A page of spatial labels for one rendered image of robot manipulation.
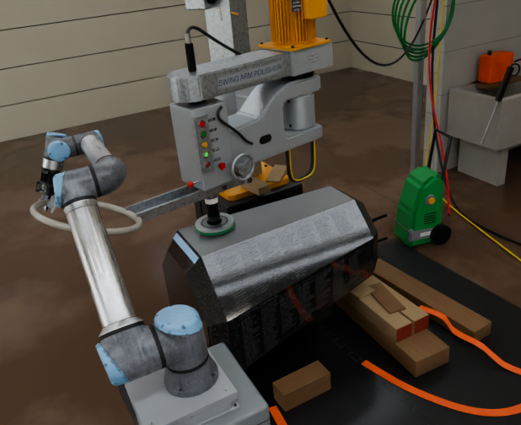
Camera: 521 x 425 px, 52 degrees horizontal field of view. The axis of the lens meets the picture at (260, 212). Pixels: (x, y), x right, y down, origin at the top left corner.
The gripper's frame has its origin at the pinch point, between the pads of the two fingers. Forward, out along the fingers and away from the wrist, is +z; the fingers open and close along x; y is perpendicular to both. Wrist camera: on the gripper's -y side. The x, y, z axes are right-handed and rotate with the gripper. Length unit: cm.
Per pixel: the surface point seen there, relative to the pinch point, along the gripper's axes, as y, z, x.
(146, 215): -17.1, -6.6, 41.3
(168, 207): -27, -11, 47
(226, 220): -62, -4, 64
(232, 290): -38, 23, 85
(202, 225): -55, 1, 55
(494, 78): -360, -133, 184
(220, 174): -46, -31, 63
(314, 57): -85, -98, 86
